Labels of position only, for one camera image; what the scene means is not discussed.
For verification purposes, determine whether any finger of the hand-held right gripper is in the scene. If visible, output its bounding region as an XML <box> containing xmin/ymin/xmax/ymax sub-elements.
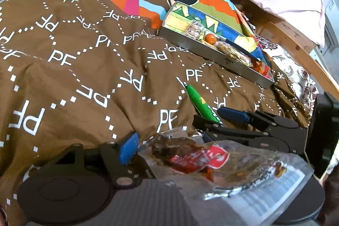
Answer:
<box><xmin>218</xmin><ymin>106</ymin><xmax>305</xmax><ymax>131</ymax></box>
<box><xmin>192</xmin><ymin>114</ymin><xmax>297</xmax><ymax>154</ymax></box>

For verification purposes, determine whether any wooden bed frame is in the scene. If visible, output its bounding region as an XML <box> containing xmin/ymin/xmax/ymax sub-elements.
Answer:
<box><xmin>238</xmin><ymin>0</ymin><xmax>339</xmax><ymax>102</ymax></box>

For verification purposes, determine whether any red spicy snack packet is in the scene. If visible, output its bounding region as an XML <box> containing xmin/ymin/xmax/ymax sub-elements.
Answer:
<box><xmin>251</xmin><ymin>60</ymin><xmax>274</xmax><ymax>81</ymax></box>

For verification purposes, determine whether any brown printed blanket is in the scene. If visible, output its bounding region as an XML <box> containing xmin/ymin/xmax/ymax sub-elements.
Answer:
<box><xmin>0</xmin><ymin>0</ymin><xmax>318</xmax><ymax>226</ymax></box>

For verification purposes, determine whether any clear rice crisp packet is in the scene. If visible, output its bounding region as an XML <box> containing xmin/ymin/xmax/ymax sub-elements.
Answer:
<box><xmin>216</xmin><ymin>41</ymin><xmax>239</xmax><ymax>55</ymax></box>

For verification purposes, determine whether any white floral quilt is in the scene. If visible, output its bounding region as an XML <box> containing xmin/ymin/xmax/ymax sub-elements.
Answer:
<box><xmin>254</xmin><ymin>33</ymin><xmax>318</xmax><ymax>102</ymax></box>

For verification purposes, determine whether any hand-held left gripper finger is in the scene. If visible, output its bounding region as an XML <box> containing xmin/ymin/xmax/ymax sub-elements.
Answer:
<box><xmin>40</xmin><ymin>132</ymin><xmax>139</xmax><ymax>188</ymax></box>

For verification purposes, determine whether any clear nut bar packet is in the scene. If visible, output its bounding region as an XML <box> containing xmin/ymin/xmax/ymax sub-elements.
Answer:
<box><xmin>184</xmin><ymin>22</ymin><xmax>206</xmax><ymax>40</ymax></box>

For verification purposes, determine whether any clear packet with red label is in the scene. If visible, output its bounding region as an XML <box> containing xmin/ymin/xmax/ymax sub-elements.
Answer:
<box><xmin>138</xmin><ymin>128</ymin><xmax>314</xmax><ymax>226</ymax></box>

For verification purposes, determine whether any metal tray with cartoon liner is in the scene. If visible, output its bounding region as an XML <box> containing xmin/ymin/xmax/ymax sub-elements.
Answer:
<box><xmin>159</xmin><ymin>1</ymin><xmax>276</xmax><ymax>89</ymax></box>

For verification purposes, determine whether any green snack packet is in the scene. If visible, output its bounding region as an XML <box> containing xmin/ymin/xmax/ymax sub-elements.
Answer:
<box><xmin>183</xmin><ymin>84</ymin><xmax>225</xmax><ymax>127</ymax></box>

